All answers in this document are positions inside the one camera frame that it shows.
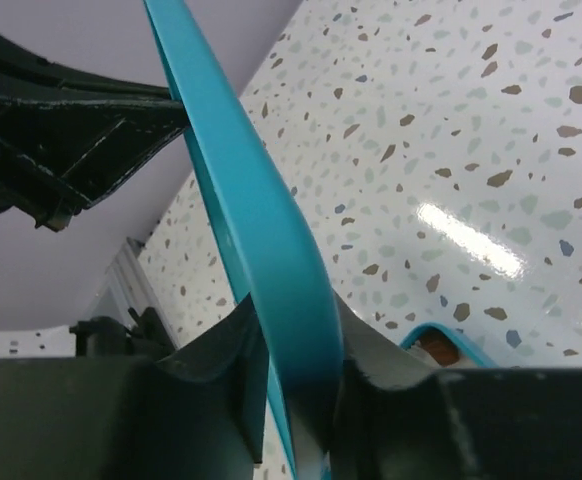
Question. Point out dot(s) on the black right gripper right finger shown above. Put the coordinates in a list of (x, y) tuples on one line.
[(398, 418)]

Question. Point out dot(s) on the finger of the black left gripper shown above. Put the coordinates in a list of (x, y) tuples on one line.
[(70, 138)]

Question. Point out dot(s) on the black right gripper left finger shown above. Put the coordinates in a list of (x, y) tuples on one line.
[(126, 406)]

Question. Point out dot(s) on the teal tin box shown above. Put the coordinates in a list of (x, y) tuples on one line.
[(442, 347)]

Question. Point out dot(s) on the teal tin lid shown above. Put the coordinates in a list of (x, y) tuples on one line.
[(266, 246)]

